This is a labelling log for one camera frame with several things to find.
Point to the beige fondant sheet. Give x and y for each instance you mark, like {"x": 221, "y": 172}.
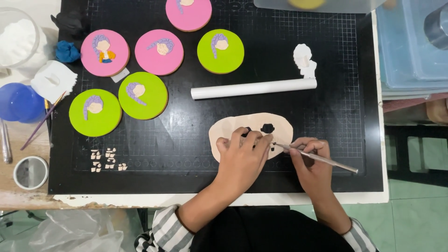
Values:
{"x": 227, "y": 126}

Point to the black gridded cutting mat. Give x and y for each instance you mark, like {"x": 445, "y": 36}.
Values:
{"x": 266, "y": 52}

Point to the person's left hand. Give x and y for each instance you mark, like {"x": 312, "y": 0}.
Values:
{"x": 243, "y": 161}

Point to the pink round decorated cookie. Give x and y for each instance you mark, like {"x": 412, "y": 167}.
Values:
{"x": 196, "y": 17}
{"x": 147, "y": 61}

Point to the black metal frame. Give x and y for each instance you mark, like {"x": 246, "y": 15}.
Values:
{"x": 402, "y": 154}

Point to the translucent plastic lid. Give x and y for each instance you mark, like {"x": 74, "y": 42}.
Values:
{"x": 350, "y": 5}

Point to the small white round container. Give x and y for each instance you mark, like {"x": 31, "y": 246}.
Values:
{"x": 30, "y": 172}

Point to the white rolling pin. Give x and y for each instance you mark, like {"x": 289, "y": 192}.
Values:
{"x": 252, "y": 88}

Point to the grey white striped shirt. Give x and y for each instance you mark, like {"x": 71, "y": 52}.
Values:
{"x": 168, "y": 231}

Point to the blue plastic cup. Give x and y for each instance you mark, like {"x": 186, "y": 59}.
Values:
{"x": 19, "y": 103}

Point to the metal modelling tool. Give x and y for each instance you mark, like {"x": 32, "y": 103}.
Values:
{"x": 336, "y": 163}

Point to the group of small beige fondant pieces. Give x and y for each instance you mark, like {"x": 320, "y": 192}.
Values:
{"x": 109, "y": 159}

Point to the person's right hand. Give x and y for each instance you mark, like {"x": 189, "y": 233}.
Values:
{"x": 315, "y": 175}

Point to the black apron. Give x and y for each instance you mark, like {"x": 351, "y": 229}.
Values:
{"x": 266, "y": 231}

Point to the clear plastic bag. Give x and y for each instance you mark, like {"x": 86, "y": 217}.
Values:
{"x": 70, "y": 232}

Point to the blue fondant lump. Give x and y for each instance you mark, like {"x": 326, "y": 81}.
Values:
{"x": 67, "y": 51}

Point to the stack of blue plastic containers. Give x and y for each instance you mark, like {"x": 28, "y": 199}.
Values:
{"x": 402, "y": 52}

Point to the black brush with gold ferrule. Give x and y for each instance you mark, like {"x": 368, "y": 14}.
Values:
{"x": 49, "y": 129}

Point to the small white card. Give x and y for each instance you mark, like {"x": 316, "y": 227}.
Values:
{"x": 120, "y": 76}

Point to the metal cylinder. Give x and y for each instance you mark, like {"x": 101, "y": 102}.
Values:
{"x": 437, "y": 28}

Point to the green round decorated cookie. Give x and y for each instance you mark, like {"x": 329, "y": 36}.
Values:
{"x": 101, "y": 122}
{"x": 154, "y": 101}
{"x": 227, "y": 59}

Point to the white fondant figure cutout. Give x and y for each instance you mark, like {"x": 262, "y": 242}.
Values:
{"x": 304, "y": 61}

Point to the clear bowl of white powder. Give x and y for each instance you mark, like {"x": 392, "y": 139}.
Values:
{"x": 15, "y": 38}

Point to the clear plastic pen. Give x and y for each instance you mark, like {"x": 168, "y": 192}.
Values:
{"x": 5, "y": 143}

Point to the yellow fondant lump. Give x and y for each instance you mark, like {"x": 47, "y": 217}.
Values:
{"x": 306, "y": 3}

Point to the pink cookie with orange figure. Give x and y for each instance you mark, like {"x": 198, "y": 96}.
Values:
{"x": 115, "y": 40}

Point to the black fondant lump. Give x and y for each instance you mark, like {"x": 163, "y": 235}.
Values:
{"x": 70, "y": 24}

